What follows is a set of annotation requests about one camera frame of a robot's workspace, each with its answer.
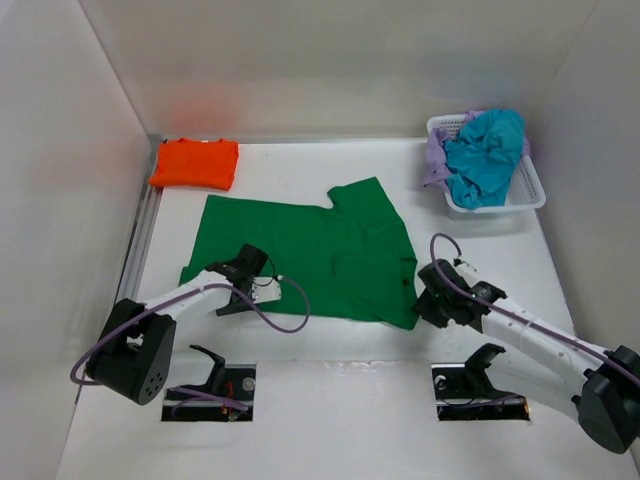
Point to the white plastic basket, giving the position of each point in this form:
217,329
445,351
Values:
525,193

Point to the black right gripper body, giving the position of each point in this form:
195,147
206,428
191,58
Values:
432,308

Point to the aluminium frame rail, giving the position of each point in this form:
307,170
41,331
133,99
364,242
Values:
142,229

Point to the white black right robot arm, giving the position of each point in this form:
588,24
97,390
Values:
596,387

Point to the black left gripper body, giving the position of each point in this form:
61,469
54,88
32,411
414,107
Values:
236,305

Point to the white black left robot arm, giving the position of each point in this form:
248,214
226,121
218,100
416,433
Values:
133,354

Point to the orange t shirt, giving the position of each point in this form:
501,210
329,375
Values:
193,163

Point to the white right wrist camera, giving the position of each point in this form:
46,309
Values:
461,264

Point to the green t shirt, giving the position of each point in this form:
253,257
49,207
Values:
353,260

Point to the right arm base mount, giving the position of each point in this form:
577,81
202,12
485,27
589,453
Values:
463,391

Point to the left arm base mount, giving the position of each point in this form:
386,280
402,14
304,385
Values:
203,387

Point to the lilac t shirt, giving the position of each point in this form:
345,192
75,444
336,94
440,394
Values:
437,171

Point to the teal t shirt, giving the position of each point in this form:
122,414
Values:
483,157

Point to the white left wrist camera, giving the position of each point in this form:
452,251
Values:
269,292

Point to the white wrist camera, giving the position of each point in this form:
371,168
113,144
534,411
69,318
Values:
461,264
269,292

